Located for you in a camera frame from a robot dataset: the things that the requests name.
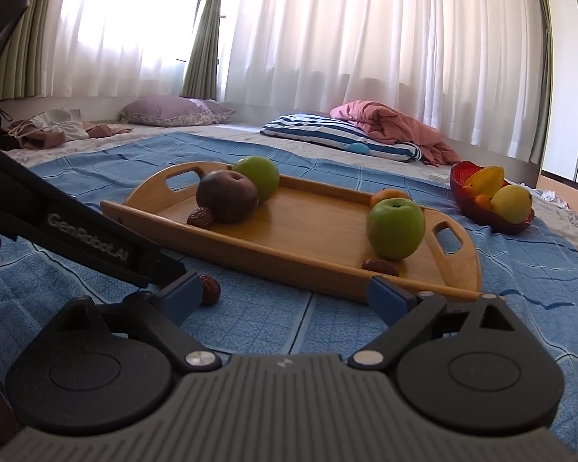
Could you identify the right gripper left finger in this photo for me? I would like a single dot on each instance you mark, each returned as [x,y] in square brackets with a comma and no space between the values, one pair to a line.
[156,319]

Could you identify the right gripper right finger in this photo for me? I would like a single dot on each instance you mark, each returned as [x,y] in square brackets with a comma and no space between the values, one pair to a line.
[411,319]

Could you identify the red date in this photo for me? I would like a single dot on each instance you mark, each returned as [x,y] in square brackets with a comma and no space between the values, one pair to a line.
[381,266]
[201,217]
[211,290]

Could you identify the clothes pile left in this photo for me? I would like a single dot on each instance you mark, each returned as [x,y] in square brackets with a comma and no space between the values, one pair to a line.
[55,127]

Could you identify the green apple at front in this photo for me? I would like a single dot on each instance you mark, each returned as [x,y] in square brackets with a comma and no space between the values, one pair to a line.
[395,227]

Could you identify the green apple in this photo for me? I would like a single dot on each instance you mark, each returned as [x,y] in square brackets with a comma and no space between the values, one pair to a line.
[395,227]
[262,172]

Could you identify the wooden serving tray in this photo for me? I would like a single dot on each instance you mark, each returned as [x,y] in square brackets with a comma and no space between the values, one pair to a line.
[309,235]

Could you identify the large orange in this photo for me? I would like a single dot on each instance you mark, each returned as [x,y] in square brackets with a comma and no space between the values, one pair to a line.
[387,193]

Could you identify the red fruit bowl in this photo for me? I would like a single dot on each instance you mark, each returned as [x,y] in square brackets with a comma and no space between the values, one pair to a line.
[476,204]

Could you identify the green drape far left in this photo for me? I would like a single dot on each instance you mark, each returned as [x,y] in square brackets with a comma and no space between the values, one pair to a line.
[26,63]

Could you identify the green drape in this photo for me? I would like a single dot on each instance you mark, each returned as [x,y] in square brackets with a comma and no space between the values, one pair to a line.
[26,63]
[201,75]
[545,90]

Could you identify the dark purple apple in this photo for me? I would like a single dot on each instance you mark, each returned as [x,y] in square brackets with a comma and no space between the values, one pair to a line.
[228,194]

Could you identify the small orange in bowl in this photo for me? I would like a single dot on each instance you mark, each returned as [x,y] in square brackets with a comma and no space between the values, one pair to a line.
[483,201]

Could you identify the blue checked blanket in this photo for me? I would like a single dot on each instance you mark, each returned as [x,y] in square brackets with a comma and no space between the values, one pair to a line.
[536,271]

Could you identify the yellow pear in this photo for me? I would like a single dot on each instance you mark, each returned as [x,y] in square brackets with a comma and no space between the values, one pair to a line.
[513,203]

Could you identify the green apple at back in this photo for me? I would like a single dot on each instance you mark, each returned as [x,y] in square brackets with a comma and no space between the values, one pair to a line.
[262,172]

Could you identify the white crumpled cloth right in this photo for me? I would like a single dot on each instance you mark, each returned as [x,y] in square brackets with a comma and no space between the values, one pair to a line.
[549,196]

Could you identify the purple pillow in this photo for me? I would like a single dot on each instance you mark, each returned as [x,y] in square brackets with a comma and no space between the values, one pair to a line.
[171,111]

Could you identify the pink crumpled quilt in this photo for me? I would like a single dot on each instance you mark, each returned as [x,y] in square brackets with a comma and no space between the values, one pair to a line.
[389,126]

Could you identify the green drape right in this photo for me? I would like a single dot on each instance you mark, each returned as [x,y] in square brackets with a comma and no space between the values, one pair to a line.
[545,90]

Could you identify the blue white striped pillow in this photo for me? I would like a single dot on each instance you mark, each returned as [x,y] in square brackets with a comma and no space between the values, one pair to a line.
[338,134]

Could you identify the green drape middle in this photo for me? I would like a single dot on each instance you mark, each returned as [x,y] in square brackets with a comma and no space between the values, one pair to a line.
[201,75]

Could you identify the white sheer curtain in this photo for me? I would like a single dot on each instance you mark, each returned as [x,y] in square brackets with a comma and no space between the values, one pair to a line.
[469,68]

